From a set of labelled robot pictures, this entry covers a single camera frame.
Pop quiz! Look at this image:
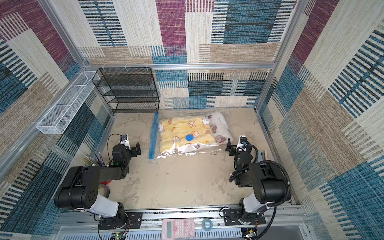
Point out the white bear print blanket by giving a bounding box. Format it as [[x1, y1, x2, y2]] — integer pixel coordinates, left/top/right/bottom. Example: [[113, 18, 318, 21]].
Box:
[[203, 112, 234, 145]]

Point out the yellow cartoon print blanket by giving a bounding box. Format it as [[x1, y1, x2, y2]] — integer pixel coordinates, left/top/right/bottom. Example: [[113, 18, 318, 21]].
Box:
[[158, 116, 218, 154]]

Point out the clear vacuum bag blue zipper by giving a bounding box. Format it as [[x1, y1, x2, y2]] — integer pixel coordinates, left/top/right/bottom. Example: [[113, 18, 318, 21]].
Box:
[[149, 111, 234, 160]]

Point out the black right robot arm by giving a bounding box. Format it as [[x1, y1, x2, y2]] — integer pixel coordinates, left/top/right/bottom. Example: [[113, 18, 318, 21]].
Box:
[[220, 136, 292, 226]]

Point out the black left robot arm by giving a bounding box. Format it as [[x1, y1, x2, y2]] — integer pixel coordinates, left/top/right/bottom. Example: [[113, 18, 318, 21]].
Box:
[[54, 143, 143, 230]]

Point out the red pencil cup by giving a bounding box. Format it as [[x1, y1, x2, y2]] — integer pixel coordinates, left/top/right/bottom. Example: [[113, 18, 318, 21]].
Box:
[[99, 176, 112, 185]]

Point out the grey tape roll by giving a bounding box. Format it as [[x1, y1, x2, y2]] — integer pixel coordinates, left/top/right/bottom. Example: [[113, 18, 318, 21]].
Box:
[[98, 184, 111, 199]]

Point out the pink calculator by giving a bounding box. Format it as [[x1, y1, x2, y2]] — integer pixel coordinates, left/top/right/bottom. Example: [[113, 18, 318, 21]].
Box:
[[162, 219, 196, 240]]

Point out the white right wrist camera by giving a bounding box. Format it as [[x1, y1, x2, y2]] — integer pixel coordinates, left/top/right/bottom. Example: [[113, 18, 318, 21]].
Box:
[[237, 136, 248, 152]]

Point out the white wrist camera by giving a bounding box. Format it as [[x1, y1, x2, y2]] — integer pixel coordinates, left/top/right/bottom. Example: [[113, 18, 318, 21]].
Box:
[[120, 134, 131, 150], [237, 136, 248, 152]]

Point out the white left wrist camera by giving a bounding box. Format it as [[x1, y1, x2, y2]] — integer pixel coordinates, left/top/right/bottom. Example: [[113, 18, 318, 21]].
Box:
[[120, 134, 131, 150]]

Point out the black wire shelf rack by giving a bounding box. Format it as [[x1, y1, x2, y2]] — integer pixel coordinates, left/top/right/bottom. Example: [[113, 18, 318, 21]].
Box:
[[92, 67, 160, 114]]

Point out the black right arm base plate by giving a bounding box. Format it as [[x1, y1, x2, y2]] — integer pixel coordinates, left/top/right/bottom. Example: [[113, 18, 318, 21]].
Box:
[[220, 208, 266, 226]]

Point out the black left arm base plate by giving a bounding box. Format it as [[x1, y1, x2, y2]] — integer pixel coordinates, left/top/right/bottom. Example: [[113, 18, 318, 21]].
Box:
[[98, 212, 143, 230]]

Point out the white mesh wall basket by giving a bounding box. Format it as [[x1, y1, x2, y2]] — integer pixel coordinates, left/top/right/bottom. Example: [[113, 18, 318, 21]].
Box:
[[37, 72, 96, 135]]

